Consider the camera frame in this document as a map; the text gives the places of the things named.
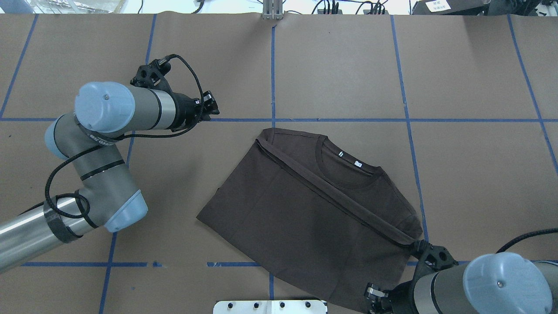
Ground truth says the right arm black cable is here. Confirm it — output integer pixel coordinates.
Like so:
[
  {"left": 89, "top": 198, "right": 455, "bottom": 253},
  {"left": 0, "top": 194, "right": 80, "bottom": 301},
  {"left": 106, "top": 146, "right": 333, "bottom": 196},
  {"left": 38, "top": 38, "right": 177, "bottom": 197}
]
[{"left": 496, "top": 228, "right": 558, "bottom": 254}]

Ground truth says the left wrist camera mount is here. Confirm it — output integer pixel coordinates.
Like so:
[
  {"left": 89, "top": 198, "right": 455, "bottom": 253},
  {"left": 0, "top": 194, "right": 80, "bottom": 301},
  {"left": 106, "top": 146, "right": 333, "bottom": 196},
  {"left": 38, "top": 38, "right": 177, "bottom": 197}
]
[{"left": 129, "top": 59, "right": 172, "bottom": 92}]

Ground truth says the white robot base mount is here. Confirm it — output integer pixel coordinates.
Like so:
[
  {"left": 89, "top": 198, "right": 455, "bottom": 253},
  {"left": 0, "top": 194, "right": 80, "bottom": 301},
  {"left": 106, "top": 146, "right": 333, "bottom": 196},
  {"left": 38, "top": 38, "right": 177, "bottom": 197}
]
[{"left": 213, "top": 300, "right": 329, "bottom": 314}]

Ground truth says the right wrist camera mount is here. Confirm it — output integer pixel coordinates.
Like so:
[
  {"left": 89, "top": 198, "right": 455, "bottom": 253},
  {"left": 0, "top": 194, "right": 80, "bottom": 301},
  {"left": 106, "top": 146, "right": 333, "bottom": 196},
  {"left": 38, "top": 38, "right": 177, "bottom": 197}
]
[{"left": 410, "top": 240, "right": 459, "bottom": 278}]

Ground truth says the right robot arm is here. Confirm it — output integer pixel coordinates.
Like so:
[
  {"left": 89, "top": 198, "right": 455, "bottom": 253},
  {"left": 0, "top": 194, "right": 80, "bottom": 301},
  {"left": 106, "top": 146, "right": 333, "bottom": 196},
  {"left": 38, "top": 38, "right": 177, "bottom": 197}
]
[{"left": 364, "top": 252, "right": 557, "bottom": 314}]

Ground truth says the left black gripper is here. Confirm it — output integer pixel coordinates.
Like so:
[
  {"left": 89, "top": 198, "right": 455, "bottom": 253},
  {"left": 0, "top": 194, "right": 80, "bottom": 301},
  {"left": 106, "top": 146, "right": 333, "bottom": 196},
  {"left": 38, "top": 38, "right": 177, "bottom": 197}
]
[{"left": 173, "top": 91, "right": 221, "bottom": 131}]

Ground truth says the aluminium frame post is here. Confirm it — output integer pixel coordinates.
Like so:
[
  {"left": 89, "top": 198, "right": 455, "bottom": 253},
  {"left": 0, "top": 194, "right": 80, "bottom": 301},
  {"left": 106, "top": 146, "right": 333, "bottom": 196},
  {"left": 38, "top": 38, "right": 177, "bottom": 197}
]
[{"left": 259, "top": 0, "right": 284, "bottom": 20}]

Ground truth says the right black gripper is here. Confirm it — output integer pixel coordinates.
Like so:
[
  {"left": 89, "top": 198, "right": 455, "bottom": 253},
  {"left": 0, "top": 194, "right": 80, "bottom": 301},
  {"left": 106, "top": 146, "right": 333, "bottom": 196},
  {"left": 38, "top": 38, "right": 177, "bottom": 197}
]
[{"left": 364, "top": 283, "right": 417, "bottom": 314}]

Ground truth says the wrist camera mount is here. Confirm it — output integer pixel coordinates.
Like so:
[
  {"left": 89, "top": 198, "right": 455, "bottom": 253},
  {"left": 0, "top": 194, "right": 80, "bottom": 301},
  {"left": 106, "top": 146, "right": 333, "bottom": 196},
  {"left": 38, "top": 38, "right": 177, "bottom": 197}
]
[
  {"left": 410, "top": 240, "right": 459, "bottom": 278},
  {"left": 129, "top": 59, "right": 172, "bottom": 92}
]

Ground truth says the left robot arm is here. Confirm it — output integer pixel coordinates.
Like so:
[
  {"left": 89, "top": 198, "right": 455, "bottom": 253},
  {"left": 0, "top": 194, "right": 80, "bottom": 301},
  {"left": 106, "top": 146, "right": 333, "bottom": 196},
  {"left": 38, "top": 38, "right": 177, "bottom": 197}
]
[{"left": 1, "top": 82, "right": 219, "bottom": 272}]

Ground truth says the dark brown t-shirt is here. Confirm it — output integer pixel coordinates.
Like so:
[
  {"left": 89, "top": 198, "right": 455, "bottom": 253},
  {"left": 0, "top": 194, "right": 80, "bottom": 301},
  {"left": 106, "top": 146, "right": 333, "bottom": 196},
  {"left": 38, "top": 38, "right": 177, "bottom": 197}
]
[{"left": 197, "top": 128, "right": 423, "bottom": 312}]

